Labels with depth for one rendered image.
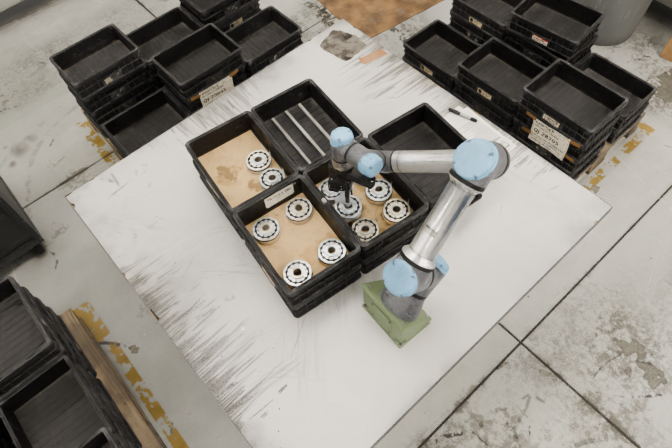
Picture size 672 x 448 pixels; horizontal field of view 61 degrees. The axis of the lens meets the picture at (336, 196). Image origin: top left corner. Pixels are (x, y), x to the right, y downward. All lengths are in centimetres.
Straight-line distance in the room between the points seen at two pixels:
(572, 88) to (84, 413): 267
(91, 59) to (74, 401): 187
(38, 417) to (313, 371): 116
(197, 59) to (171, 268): 141
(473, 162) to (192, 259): 119
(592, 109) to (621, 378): 127
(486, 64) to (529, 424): 185
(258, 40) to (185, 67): 49
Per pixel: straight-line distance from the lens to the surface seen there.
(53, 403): 266
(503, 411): 278
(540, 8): 356
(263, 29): 359
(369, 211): 215
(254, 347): 210
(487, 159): 161
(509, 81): 327
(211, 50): 336
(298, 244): 209
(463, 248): 224
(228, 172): 232
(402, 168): 190
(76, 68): 355
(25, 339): 269
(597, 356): 297
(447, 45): 359
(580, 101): 311
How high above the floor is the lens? 266
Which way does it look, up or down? 57 degrees down
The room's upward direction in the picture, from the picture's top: 6 degrees counter-clockwise
